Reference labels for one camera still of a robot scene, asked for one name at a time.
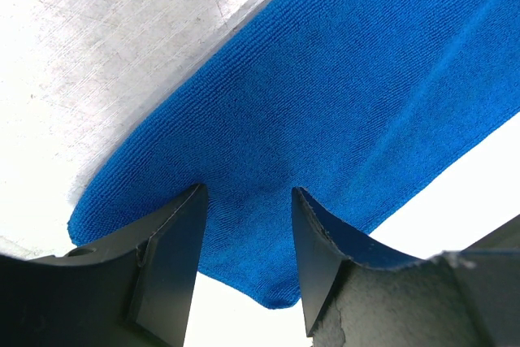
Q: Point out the blue microfibre towel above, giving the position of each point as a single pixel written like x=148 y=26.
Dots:
x=361 y=102

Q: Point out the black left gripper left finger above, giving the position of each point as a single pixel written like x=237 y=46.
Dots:
x=133 y=287

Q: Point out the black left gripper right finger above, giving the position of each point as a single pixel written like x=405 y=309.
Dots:
x=357 y=291

